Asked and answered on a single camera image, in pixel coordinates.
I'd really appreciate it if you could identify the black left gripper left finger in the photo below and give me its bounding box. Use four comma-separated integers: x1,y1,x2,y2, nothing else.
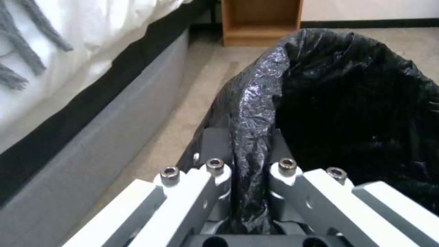
63,128,237,247

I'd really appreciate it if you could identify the grey knitted blanket fringe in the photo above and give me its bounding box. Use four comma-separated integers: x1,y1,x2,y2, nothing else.
0,0,75,91

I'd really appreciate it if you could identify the grey upholstered bed frame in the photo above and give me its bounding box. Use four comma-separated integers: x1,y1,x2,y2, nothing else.
0,10,220,247

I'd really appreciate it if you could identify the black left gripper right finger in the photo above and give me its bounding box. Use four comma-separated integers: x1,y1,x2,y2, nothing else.
268,128,439,247

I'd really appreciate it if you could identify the white bed sheet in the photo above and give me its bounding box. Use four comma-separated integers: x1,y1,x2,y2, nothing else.
0,0,196,152

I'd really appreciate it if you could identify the wooden open-shelf nightstand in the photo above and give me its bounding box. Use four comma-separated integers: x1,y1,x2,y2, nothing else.
220,0,305,47

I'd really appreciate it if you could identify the trash bin with black bag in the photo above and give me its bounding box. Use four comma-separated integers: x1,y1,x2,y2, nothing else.
180,28,439,235

